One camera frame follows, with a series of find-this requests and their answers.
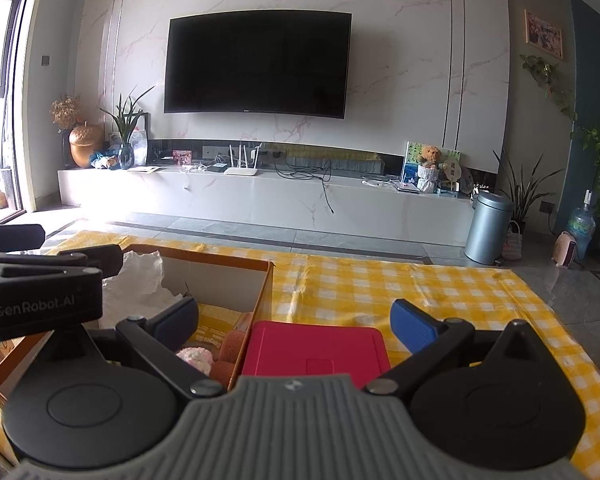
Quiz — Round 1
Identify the pink space heater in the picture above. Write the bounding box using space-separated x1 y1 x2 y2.
552 230 580 267

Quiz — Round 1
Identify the black picture frame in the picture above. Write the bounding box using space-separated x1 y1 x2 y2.
130 112 151 166

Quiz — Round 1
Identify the round hand fan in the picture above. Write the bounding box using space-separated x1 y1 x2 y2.
442 160 464 191

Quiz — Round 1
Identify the blue water bottle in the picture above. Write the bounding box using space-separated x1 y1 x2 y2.
565 190 597 261

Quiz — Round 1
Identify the golden acorn pot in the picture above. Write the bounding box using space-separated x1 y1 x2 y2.
68 121 105 170

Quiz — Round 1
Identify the black curved television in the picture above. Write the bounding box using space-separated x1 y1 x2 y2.
163 9 354 120

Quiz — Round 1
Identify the small plush toy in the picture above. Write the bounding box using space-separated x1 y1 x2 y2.
89 152 121 170

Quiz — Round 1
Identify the woven basket bag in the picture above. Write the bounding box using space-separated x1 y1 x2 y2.
501 220 525 261

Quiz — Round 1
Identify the pink fluffy ball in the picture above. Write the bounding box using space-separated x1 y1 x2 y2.
175 345 215 376

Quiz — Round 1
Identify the orange sponge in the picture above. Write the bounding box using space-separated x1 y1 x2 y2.
215 327 254 364

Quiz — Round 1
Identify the white tissue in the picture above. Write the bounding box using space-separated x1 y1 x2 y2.
102 250 186 332

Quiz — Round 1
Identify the brown teddy bear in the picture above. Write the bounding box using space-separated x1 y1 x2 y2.
417 145 444 170

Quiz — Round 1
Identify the grey metal trash can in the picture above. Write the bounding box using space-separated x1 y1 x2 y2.
463 190 515 266

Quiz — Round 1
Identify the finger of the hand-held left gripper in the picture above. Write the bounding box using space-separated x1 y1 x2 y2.
0 223 47 257
0 243 125 280

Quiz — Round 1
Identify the cardboard box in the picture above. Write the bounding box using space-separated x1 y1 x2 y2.
0 243 276 412

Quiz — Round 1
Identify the yellow checkered mat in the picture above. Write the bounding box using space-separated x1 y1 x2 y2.
0 230 600 480

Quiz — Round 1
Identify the dried flower bunch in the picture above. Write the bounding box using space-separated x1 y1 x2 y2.
49 93 85 131

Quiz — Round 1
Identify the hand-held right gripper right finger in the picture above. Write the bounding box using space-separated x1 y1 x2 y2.
364 299 547 395

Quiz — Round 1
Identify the plant in glass vase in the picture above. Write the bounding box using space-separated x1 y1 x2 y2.
99 86 156 170

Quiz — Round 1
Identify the white router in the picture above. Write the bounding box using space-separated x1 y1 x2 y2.
223 143 260 177

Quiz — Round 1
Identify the white marble tv cabinet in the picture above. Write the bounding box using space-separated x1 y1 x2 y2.
57 161 476 249

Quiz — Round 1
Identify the black cable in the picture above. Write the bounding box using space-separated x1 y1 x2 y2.
274 152 336 214

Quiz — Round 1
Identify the framed wall picture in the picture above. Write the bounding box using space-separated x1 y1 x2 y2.
523 8 565 63

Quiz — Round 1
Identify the long leaf potted plant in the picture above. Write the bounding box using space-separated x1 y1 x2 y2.
492 148 564 242

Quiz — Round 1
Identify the red plastic lid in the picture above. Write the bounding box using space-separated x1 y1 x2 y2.
240 320 392 379

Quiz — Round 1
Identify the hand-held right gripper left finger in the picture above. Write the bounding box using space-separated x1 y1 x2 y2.
47 296 227 400

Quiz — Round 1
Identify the white wrapped bouquet base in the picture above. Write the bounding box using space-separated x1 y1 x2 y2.
415 165 440 195

